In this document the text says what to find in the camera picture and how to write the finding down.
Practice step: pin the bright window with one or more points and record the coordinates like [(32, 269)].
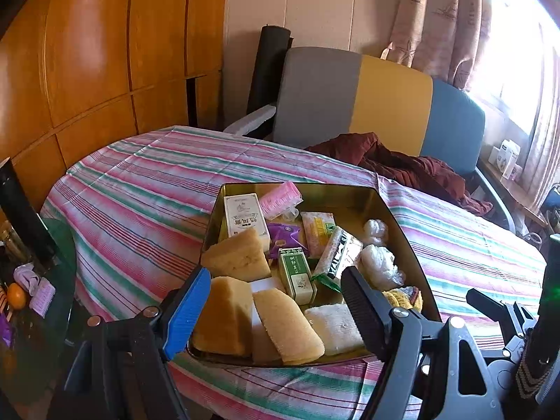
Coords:
[(512, 52)]

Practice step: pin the green small carton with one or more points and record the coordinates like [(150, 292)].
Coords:
[(297, 275)]

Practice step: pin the gold metal tin box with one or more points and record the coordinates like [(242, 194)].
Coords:
[(376, 203)]

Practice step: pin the clear plastic clip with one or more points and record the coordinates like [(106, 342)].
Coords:
[(291, 214)]

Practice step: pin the maroon cloth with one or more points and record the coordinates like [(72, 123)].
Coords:
[(407, 166)]

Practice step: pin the black rolled mat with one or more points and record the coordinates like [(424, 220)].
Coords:
[(267, 70)]

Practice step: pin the dark glass side table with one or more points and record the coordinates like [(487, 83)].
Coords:
[(39, 341)]

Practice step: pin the white printed carton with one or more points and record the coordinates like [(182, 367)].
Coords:
[(509, 157)]

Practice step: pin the pink patterned curtain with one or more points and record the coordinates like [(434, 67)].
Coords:
[(544, 118), (437, 22)]

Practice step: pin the pink green striped bed sheet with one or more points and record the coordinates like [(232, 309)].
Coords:
[(144, 192)]

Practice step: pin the orange fruit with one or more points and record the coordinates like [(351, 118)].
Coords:
[(17, 296)]

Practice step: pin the wooden side desk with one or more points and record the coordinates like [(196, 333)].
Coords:
[(512, 190)]

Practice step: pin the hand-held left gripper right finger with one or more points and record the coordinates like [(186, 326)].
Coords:
[(367, 315)]

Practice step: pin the white green striped packet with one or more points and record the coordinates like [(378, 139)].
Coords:
[(337, 251)]

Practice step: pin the yellow sponge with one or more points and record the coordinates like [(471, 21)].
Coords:
[(286, 328), (238, 256), (225, 315)]

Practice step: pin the clear plastic bag wad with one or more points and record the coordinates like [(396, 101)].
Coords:
[(375, 232), (380, 264)]

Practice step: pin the black upright device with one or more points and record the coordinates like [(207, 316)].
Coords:
[(24, 214)]

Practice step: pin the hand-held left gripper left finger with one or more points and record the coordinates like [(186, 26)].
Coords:
[(186, 315)]

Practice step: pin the blue cup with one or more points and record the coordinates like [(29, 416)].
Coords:
[(552, 201)]

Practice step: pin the white foam block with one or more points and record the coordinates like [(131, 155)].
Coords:
[(264, 285)]

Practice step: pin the yellow knitted piece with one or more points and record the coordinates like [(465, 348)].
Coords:
[(404, 298)]

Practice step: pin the white towel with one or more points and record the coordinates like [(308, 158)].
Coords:
[(332, 328)]

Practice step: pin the pink yellow snack packet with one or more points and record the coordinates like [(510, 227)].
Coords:
[(317, 232)]

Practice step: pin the grey yellow blue sofa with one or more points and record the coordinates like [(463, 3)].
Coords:
[(393, 105)]

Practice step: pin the cream printed carton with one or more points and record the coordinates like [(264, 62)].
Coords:
[(245, 221)]

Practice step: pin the purple snack packet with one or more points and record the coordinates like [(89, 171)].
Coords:
[(286, 238)]

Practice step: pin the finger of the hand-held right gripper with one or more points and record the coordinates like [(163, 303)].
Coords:
[(498, 354), (503, 310)]

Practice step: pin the lavender cloth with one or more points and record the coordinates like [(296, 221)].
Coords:
[(26, 276)]

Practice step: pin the orange wooden wardrobe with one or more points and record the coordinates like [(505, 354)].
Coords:
[(109, 52)]

